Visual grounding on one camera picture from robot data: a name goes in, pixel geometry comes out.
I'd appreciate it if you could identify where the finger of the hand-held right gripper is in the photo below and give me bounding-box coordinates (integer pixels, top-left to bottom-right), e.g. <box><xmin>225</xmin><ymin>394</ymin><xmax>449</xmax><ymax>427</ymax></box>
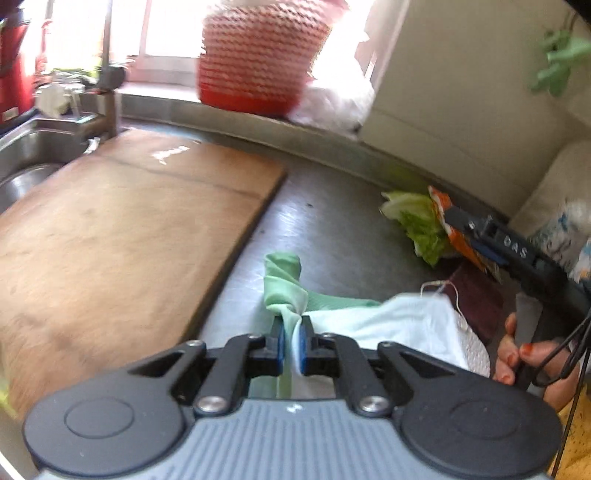
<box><xmin>466</xmin><ymin>237</ymin><xmax>505</xmax><ymax>269</ymax></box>
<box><xmin>442</xmin><ymin>205</ymin><xmax>490</xmax><ymax>237</ymax></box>

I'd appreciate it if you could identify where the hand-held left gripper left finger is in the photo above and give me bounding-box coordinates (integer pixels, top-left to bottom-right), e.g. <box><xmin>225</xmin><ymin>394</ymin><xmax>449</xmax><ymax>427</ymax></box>
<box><xmin>124</xmin><ymin>316</ymin><xmax>284</xmax><ymax>414</ymax></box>

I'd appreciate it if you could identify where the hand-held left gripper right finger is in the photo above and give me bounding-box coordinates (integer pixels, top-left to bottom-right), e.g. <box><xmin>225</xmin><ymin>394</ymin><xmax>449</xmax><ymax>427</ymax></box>
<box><xmin>295</xmin><ymin>318</ymin><xmax>462</xmax><ymax>414</ymax></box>

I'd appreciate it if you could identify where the orange noodle packet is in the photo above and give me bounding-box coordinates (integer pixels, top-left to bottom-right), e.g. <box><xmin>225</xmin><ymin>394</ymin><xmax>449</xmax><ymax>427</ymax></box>
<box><xmin>427</xmin><ymin>185</ymin><xmax>504</xmax><ymax>282</ymax></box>

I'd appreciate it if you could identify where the light green face mask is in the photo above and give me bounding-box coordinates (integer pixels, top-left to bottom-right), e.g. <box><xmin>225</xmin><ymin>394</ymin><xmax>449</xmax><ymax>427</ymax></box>
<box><xmin>252</xmin><ymin>251</ymin><xmax>491</xmax><ymax>401</ymax></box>

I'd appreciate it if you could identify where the red plastic mesh basket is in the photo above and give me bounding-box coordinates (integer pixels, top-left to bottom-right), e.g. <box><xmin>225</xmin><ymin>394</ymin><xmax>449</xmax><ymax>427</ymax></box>
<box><xmin>198</xmin><ymin>0</ymin><xmax>349</xmax><ymax>116</ymax></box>

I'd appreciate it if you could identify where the person's right hand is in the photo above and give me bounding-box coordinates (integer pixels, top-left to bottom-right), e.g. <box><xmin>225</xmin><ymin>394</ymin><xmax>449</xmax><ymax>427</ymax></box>
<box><xmin>493</xmin><ymin>313</ymin><xmax>580</xmax><ymax>409</ymax></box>

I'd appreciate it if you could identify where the napa cabbage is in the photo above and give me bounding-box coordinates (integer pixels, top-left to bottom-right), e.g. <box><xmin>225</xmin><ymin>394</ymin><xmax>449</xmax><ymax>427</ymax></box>
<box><xmin>379</xmin><ymin>190</ymin><xmax>455</xmax><ymax>268</ymax></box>

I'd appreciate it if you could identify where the clear crinkled plastic film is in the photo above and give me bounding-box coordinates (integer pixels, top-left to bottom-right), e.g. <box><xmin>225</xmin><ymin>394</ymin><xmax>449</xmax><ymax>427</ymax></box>
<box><xmin>531</xmin><ymin>198</ymin><xmax>591</xmax><ymax>278</ymax></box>

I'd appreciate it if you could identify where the dark maroon cloth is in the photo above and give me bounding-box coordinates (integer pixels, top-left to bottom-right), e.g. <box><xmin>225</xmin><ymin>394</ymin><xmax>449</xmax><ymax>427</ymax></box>
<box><xmin>445</xmin><ymin>265</ymin><xmax>506</xmax><ymax>344</ymax></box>

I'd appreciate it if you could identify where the printed cloth bag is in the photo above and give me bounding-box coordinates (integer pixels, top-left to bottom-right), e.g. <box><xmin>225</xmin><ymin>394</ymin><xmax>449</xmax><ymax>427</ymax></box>
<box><xmin>510</xmin><ymin>138</ymin><xmax>591</xmax><ymax>282</ymax></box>

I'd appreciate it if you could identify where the cream glossy appliance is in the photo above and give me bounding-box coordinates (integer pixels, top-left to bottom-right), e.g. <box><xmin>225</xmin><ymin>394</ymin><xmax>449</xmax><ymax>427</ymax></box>
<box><xmin>360</xmin><ymin>0</ymin><xmax>578</xmax><ymax>217</ymax></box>

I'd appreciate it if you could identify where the white crumpled plastic bag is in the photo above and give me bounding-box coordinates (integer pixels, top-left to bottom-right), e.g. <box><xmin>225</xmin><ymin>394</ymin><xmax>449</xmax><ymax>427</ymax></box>
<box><xmin>291</xmin><ymin>60</ymin><xmax>376</xmax><ymax>139</ymax></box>

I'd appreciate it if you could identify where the green plant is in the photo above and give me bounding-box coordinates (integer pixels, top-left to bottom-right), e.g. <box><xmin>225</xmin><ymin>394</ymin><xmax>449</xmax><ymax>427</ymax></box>
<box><xmin>530</xmin><ymin>30</ymin><xmax>591</xmax><ymax>97</ymax></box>

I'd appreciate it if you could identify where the yellow patterned clothing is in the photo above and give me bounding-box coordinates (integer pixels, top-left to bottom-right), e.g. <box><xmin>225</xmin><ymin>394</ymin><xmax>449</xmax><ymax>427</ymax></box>
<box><xmin>551</xmin><ymin>388</ymin><xmax>591</xmax><ymax>480</ymax></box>

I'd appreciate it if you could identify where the wooden cutting board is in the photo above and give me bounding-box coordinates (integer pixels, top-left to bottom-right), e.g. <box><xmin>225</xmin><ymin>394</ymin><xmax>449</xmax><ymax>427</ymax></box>
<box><xmin>0</xmin><ymin>129</ymin><xmax>288</xmax><ymax>416</ymax></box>

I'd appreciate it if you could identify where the steel faucet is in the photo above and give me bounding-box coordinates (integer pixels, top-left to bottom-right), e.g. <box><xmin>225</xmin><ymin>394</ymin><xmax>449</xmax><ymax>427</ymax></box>
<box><xmin>74</xmin><ymin>0</ymin><xmax>127</xmax><ymax>139</ymax></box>

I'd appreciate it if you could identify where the steel sink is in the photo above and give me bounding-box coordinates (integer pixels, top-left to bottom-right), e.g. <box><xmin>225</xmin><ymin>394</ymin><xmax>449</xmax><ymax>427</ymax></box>
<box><xmin>0</xmin><ymin>117</ymin><xmax>93</xmax><ymax>213</ymax></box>

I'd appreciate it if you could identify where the tall red bottle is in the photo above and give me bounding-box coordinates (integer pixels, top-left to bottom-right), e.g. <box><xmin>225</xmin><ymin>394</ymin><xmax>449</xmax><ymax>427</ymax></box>
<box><xmin>0</xmin><ymin>11</ymin><xmax>40</xmax><ymax>132</ymax></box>

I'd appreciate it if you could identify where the black cable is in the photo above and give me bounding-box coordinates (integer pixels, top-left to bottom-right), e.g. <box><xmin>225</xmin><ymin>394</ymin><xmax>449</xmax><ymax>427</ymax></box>
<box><xmin>531</xmin><ymin>314</ymin><xmax>591</xmax><ymax>478</ymax></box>

